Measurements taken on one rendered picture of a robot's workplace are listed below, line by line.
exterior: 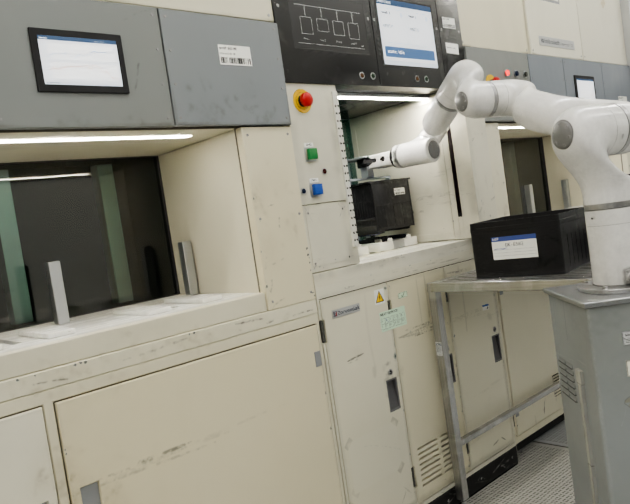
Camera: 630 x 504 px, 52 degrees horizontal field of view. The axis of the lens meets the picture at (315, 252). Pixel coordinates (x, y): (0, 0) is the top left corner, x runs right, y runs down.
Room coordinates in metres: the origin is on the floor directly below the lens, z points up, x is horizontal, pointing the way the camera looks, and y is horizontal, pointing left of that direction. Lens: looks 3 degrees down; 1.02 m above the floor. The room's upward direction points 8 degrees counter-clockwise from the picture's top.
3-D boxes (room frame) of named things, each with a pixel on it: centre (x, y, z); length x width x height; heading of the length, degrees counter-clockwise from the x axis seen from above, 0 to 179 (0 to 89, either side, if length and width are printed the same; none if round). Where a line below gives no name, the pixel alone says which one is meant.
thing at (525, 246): (2.01, -0.68, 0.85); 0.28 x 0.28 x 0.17; 50
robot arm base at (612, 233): (1.48, -0.69, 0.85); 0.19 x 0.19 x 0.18
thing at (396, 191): (2.40, -0.24, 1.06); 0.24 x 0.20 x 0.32; 133
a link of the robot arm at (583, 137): (1.47, -0.66, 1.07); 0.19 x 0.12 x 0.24; 111
